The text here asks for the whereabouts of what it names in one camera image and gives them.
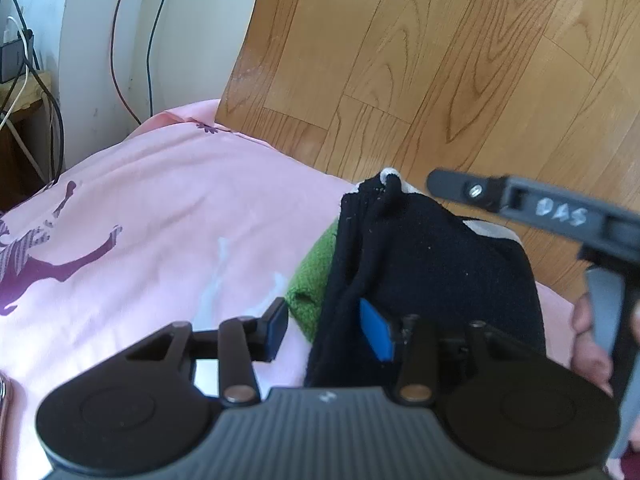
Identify wooden side table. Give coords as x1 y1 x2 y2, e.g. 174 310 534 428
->
0 71 55 212

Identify navy white green knitted garment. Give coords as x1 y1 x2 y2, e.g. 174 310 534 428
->
285 167 547 389

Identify pink printed blanket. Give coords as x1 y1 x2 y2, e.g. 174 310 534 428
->
0 100 581 480

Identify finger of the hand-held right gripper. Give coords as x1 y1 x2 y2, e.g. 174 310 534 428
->
428 168 507 212

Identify black power adapter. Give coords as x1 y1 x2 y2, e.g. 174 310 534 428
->
0 30 36 84

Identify white cable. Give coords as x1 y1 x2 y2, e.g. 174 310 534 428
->
0 15 48 183

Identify black cable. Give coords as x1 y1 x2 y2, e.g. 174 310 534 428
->
0 0 66 176

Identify person's right hand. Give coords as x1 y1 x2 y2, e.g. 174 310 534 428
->
571 294 615 397

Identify dark cable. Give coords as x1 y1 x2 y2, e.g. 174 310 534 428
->
146 0 180 120

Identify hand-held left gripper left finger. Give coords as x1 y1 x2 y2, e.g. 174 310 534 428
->
125 298 288 407

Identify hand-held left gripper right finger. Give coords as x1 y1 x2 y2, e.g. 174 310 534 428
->
360 299 543 407

